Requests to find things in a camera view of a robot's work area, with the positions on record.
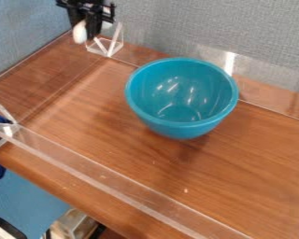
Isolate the clear acrylic front barrier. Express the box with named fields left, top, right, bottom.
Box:
left=0, top=104, right=251, bottom=239

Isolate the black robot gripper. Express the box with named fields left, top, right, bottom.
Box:
left=56, top=0, right=116, bottom=40

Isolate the blue plastic bowl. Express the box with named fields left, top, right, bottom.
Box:
left=124, top=57, right=239, bottom=139

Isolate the clear acrylic back barrier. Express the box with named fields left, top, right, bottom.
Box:
left=195, top=45, right=299, bottom=120

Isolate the black object bottom left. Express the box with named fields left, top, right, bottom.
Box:
left=0, top=218, right=28, bottom=239

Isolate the grey metal frame under table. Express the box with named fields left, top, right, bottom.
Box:
left=41, top=208, right=99, bottom=239

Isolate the clear acrylic corner bracket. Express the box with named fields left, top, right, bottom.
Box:
left=84, top=22, right=124, bottom=58

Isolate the white mushroom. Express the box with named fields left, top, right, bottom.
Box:
left=72, top=21, right=87, bottom=44

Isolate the clear acrylic barrier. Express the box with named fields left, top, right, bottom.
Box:
left=0, top=104, right=251, bottom=239
left=195, top=45, right=299, bottom=120

